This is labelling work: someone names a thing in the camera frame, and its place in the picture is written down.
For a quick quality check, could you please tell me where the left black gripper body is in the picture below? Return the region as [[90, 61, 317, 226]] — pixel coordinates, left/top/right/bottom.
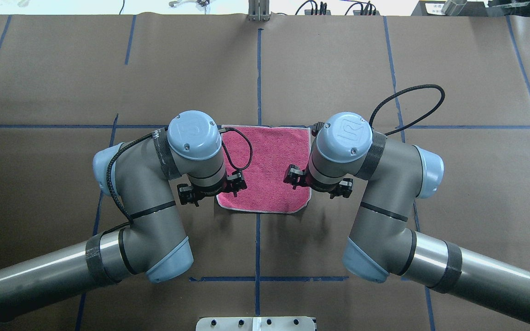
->
[[177, 171, 248, 207]]

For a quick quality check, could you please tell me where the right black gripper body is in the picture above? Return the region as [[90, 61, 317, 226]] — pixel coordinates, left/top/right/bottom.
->
[[283, 164, 354, 199]]

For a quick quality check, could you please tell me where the pink and grey towel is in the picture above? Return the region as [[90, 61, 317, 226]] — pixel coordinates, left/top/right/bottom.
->
[[217, 126, 311, 214]]

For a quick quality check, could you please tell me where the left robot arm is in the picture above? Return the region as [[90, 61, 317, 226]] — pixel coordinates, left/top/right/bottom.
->
[[0, 110, 247, 324]]

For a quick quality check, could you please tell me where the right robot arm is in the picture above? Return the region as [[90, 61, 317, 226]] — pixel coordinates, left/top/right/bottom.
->
[[284, 112, 530, 324]]

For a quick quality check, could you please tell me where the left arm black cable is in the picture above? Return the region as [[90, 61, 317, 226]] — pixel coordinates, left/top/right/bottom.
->
[[107, 128, 253, 230]]

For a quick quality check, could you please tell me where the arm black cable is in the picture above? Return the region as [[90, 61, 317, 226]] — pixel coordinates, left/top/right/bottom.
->
[[369, 84, 446, 137], [107, 128, 253, 230]]

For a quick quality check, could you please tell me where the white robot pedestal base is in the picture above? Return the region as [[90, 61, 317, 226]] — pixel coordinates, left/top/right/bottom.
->
[[196, 316, 317, 331]]

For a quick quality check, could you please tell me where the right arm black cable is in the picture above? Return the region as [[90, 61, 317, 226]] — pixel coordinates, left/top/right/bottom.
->
[[369, 84, 446, 137]]

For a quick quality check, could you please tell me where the aluminium frame post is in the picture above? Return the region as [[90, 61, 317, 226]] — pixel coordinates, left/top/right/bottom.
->
[[248, 0, 271, 22]]

